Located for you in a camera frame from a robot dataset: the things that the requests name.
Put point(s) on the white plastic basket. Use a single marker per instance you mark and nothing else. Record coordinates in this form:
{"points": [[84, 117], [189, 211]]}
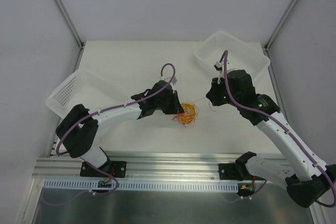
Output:
{"points": [[83, 87], [241, 55]]}

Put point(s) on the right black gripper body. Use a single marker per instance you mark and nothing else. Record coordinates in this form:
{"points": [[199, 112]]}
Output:
{"points": [[214, 93]]}

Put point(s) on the left aluminium frame post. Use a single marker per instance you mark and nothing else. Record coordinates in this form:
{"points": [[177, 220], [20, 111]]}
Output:
{"points": [[60, 6]]}

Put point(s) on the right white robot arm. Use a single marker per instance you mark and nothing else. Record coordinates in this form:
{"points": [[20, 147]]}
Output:
{"points": [[309, 177]]}

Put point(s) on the right aluminium frame post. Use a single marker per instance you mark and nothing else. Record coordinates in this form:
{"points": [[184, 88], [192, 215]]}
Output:
{"points": [[280, 24]]}

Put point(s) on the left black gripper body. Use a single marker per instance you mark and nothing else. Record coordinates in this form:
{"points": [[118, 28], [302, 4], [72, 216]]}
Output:
{"points": [[172, 102]]}

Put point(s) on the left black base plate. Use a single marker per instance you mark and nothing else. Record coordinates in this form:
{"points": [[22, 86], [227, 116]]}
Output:
{"points": [[115, 168]]}

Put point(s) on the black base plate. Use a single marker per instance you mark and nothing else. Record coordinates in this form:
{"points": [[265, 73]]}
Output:
{"points": [[115, 168], [233, 171]]}

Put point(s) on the aluminium mounting rail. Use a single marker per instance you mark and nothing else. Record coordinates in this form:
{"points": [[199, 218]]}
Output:
{"points": [[143, 166]]}

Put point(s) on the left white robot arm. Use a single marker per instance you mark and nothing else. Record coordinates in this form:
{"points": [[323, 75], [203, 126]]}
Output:
{"points": [[78, 130]]}

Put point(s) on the aluminium frame post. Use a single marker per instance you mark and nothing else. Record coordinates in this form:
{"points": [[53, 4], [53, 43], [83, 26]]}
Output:
{"points": [[280, 24], [60, 6]]}

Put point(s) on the white slotted cable duct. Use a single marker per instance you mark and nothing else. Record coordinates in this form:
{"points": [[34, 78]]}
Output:
{"points": [[138, 185]]}

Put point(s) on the left white plastic basket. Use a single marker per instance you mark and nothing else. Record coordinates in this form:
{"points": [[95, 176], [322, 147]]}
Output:
{"points": [[83, 87]]}

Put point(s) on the right white plastic basket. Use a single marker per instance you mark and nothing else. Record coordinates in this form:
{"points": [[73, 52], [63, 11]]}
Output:
{"points": [[241, 55]]}

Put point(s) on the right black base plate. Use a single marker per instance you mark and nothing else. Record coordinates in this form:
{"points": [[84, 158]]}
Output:
{"points": [[233, 171]]}

